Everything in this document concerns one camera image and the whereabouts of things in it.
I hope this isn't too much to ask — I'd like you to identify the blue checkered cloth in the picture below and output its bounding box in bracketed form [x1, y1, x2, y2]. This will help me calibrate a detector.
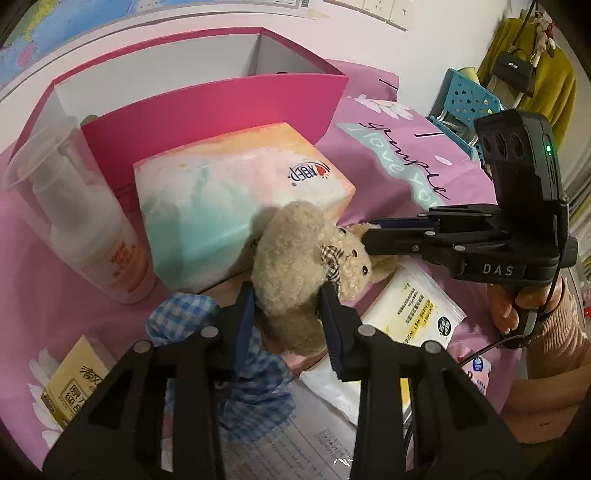
[145, 292, 296, 444]

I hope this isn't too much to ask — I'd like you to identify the wall map poster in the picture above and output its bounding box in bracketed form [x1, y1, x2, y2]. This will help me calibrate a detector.
[0, 0, 319, 89]

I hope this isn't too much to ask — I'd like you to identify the printed paper sheet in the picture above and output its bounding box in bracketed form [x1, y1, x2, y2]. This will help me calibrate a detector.
[221, 381, 358, 480]

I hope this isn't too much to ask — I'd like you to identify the beige teddy bear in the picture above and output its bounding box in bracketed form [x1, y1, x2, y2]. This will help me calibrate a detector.
[250, 200, 400, 357]

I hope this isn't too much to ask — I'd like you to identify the black handbag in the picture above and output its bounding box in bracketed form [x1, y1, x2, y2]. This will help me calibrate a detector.
[492, 48, 539, 97]

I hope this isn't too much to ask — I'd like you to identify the pink cardboard box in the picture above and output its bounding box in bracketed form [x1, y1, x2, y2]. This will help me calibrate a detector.
[9, 28, 350, 220]

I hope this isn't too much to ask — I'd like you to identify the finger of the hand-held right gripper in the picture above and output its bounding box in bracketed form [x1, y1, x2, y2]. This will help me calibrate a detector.
[368, 213, 439, 232]
[361, 226, 462, 267]

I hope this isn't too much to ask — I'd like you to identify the white plastic packet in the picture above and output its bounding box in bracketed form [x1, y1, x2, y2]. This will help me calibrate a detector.
[299, 355, 363, 426]

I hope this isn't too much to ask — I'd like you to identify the blue perforated plastic basket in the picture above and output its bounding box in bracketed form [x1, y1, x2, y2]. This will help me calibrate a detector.
[429, 68, 505, 161]

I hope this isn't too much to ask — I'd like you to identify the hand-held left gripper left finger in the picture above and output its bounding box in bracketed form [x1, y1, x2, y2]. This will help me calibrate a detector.
[42, 281, 259, 480]

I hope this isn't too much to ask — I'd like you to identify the small pink packet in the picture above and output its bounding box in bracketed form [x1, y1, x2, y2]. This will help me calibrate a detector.
[461, 355, 496, 398]

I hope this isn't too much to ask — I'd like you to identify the small yellow tissue packet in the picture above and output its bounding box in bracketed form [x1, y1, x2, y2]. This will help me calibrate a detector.
[41, 335, 116, 432]

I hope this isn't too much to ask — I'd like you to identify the pastel tissue pack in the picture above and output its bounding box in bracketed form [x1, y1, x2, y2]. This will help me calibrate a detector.
[133, 122, 356, 295]

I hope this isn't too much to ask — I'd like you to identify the person's right hand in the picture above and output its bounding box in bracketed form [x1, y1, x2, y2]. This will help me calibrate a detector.
[487, 276, 566, 336]

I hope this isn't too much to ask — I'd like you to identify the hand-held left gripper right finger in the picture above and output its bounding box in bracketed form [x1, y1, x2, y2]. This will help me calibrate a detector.
[318, 281, 532, 480]

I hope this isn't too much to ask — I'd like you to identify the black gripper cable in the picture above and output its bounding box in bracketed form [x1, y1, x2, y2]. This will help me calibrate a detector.
[455, 258, 571, 367]

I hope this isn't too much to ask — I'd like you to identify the white foam pump bottle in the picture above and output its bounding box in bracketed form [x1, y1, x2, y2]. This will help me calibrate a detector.
[2, 115, 158, 304]

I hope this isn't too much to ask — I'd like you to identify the yellow hanging garment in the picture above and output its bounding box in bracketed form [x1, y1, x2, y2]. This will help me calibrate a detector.
[478, 17, 578, 149]

